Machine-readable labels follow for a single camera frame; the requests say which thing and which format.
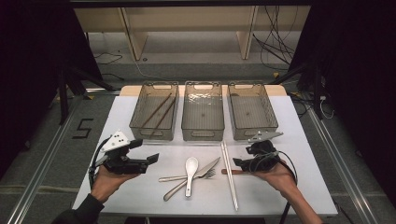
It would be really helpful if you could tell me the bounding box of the black floor cable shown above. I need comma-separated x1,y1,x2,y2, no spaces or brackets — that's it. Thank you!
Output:
92,51,124,66

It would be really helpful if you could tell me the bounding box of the brown wooden chopstick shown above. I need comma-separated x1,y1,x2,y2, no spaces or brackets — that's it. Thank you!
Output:
148,98,177,138
140,92,173,129

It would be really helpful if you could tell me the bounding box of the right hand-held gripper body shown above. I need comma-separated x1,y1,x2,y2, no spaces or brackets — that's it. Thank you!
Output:
241,130,284,173

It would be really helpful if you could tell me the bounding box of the black metal stand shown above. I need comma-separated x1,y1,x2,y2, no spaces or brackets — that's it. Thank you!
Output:
57,66,117,125
269,62,325,120

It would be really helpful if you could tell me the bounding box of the white chopstick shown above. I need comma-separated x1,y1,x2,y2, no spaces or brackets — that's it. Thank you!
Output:
219,142,237,212
222,141,239,210

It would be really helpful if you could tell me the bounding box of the beige wooden desk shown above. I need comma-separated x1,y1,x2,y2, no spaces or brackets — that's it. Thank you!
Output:
74,5,312,62

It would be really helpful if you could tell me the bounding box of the metal floor rail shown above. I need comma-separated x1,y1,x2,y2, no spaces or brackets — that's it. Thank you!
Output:
306,105,379,224
6,88,120,224

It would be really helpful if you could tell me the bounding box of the clear grey plastic bin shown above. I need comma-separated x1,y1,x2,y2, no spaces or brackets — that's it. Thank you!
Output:
227,80,279,141
180,80,226,142
128,80,180,142

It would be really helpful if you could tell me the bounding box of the metal table knife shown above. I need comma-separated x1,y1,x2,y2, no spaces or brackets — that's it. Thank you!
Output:
163,157,221,203

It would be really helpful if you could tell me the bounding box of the person's right hand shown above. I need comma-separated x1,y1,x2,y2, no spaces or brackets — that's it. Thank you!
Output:
253,160,299,201

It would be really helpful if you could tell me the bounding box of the black frame beam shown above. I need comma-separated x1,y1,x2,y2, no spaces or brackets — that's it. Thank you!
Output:
69,0,312,8

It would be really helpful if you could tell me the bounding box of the right hand-held gripper cable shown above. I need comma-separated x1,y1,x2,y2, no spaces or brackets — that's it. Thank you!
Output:
248,149,299,224

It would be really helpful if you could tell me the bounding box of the white table board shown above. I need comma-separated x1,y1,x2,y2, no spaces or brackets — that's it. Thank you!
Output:
71,94,339,217

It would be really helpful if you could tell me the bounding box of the hand-held gripper cable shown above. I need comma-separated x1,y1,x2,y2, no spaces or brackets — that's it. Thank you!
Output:
248,149,299,224
88,136,112,191

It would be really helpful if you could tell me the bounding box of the black curtain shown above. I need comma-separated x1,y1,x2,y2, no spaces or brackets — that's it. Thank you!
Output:
0,0,105,180
289,0,396,206

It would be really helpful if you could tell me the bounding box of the metal fork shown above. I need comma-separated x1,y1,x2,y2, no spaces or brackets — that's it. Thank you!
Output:
158,168,217,183

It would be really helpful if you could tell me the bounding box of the white floor cable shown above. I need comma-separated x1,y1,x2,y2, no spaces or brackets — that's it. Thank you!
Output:
120,46,176,81

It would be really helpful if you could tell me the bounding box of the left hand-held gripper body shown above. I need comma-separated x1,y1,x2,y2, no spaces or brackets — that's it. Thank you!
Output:
100,130,151,175

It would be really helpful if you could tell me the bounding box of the white ceramic spoon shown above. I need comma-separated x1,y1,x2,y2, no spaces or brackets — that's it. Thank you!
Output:
184,156,200,198

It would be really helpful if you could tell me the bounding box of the left hand-held gripper cable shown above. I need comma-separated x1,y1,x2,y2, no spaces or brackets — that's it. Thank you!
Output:
88,136,112,191

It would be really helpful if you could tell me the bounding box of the bundle of black cables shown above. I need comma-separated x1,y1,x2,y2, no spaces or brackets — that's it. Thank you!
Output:
252,5,300,71

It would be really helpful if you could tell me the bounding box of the brown wooden spoon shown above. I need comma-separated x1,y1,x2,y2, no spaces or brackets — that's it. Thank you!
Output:
220,167,250,175

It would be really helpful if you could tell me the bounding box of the person's left hand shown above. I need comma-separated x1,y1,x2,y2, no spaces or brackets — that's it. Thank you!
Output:
91,164,141,203

